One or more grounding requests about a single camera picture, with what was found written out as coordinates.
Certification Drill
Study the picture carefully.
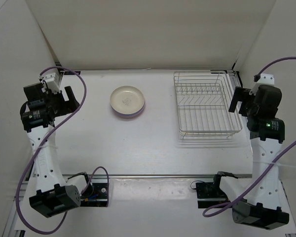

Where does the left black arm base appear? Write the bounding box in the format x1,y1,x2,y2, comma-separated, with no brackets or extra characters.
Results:
80,183,109,207

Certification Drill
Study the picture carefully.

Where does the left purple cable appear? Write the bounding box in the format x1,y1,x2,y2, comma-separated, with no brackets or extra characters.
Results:
15,67,110,235

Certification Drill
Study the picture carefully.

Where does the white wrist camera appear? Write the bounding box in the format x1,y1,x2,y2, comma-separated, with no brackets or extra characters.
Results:
250,73,275,95
39,73,62,94

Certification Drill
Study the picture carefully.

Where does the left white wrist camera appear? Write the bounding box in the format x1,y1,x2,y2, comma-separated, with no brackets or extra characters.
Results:
39,73,62,94

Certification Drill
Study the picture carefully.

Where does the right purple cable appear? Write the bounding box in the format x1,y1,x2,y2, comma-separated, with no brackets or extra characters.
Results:
202,56,296,218

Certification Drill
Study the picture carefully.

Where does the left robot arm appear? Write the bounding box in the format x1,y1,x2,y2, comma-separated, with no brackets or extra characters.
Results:
21,82,94,218

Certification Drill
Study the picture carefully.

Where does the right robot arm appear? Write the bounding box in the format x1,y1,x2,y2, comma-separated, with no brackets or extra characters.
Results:
212,85,290,230

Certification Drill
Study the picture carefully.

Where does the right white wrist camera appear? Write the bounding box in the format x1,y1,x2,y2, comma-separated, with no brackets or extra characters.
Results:
250,73,275,95

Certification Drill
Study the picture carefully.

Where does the metal wire dish rack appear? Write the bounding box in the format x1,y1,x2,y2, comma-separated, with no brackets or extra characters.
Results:
173,70,242,140

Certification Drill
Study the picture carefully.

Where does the purple cable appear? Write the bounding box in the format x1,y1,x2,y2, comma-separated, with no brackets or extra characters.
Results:
15,67,110,235
202,56,296,218

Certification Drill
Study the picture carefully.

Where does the purple plate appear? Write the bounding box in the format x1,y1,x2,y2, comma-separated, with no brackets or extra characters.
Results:
115,108,145,118

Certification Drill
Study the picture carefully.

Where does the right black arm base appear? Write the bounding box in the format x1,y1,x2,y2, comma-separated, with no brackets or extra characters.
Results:
190,180,229,209

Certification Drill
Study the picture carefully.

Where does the beige plate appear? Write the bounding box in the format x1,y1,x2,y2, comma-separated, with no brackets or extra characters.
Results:
110,86,146,114

